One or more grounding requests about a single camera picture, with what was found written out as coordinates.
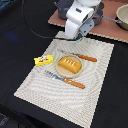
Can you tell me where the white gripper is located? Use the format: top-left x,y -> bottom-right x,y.
65,1 -> 97,39

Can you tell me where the orange toy bread loaf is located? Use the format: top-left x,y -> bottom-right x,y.
58,56 -> 81,74

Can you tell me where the yellow butter box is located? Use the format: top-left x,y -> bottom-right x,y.
34,55 -> 54,66

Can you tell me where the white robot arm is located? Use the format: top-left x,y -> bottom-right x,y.
65,0 -> 101,40

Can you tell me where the dark grey pot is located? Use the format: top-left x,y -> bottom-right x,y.
55,0 -> 74,19

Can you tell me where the pink brown mat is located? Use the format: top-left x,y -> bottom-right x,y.
48,0 -> 128,43

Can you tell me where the beige pan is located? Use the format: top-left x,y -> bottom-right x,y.
116,4 -> 128,31

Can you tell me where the beige round plate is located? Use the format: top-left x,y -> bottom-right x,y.
56,55 -> 83,78

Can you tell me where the woven beige placemat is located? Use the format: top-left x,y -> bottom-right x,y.
14,38 -> 114,128

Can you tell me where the knife with orange handle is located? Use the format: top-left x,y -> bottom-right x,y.
58,49 -> 97,62

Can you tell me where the black cable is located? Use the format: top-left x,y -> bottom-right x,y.
21,0 -> 76,42

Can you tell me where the fork with orange handle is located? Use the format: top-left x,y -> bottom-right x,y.
44,70 -> 85,89

